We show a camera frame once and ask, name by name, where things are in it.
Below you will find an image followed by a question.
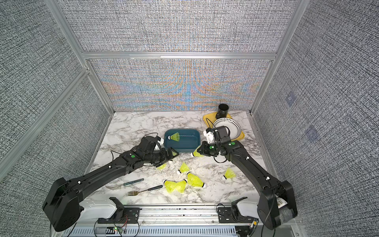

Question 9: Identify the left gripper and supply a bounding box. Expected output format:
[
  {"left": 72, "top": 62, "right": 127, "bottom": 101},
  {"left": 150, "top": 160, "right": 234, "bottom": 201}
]
[{"left": 144, "top": 146, "right": 180, "bottom": 167}]

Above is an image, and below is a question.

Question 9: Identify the yellow shuttlecock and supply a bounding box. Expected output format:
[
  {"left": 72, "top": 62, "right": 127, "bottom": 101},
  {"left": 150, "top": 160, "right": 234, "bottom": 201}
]
[
  {"left": 157, "top": 160, "right": 173, "bottom": 170},
  {"left": 163, "top": 180, "right": 177, "bottom": 193},
  {"left": 191, "top": 150, "right": 203, "bottom": 157},
  {"left": 177, "top": 162, "right": 190, "bottom": 175},
  {"left": 187, "top": 172, "right": 206, "bottom": 188},
  {"left": 175, "top": 179, "right": 188, "bottom": 194},
  {"left": 167, "top": 132, "right": 180, "bottom": 142}
]

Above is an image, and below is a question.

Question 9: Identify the teal storage box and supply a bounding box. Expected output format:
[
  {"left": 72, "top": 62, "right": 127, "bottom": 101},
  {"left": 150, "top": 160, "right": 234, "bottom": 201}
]
[{"left": 164, "top": 128, "right": 201, "bottom": 153}]

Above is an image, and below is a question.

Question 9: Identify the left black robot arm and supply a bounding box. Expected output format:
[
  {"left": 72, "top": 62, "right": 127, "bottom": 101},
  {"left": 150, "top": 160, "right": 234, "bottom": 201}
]
[{"left": 42, "top": 148, "right": 179, "bottom": 232}]

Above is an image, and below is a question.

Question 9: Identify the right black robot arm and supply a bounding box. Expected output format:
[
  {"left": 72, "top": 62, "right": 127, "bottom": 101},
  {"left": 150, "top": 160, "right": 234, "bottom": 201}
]
[{"left": 196, "top": 141, "right": 298, "bottom": 230}]

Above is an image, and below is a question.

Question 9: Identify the white patterned bowl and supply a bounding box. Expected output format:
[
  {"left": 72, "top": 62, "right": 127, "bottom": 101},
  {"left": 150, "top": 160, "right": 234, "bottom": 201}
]
[{"left": 214, "top": 118, "right": 242, "bottom": 140}]

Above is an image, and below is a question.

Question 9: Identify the yellow shuttlecock right edge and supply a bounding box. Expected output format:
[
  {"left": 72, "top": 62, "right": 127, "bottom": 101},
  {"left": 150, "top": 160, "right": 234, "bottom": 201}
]
[{"left": 223, "top": 168, "right": 236, "bottom": 180}]

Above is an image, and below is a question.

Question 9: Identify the black cup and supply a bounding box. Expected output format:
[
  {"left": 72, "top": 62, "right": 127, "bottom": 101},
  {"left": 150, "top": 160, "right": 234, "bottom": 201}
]
[{"left": 215, "top": 104, "right": 229, "bottom": 119}]

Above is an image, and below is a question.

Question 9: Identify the teal pen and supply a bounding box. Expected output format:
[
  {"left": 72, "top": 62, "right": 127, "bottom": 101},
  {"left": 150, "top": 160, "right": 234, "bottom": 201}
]
[{"left": 123, "top": 178, "right": 144, "bottom": 187}]

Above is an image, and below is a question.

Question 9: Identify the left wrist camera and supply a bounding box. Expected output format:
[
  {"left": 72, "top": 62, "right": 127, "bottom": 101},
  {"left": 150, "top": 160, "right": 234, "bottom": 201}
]
[{"left": 141, "top": 135, "right": 164, "bottom": 151}]

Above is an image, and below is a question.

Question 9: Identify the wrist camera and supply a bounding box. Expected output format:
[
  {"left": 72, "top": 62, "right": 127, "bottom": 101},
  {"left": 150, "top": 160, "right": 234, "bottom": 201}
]
[
  {"left": 141, "top": 135, "right": 164, "bottom": 151},
  {"left": 203, "top": 126, "right": 231, "bottom": 144}
]

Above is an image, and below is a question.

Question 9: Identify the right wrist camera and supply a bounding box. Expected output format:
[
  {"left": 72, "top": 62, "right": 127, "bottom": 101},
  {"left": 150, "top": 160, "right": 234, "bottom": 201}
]
[{"left": 203, "top": 126, "right": 231, "bottom": 144}]

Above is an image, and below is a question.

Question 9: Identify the black handled fork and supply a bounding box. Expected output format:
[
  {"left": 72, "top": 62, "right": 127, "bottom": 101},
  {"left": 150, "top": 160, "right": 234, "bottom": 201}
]
[{"left": 127, "top": 185, "right": 163, "bottom": 197}]

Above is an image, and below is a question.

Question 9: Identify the aluminium front rail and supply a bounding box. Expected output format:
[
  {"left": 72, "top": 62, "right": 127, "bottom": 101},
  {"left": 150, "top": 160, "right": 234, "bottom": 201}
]
[{"left": 54, "top": 204, "right": 303, "bottom": 229}]

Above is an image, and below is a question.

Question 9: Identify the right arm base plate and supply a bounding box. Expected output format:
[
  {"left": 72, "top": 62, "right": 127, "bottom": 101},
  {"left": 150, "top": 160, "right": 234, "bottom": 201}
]
[{"left": 216, "top": 205, "right": 259, "bottom": 224}]

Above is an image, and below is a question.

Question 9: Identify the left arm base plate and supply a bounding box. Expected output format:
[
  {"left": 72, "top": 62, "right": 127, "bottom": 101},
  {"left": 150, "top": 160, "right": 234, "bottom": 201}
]
[{"left": 97, "top": 207, "right": 141, "bottom": 224}]

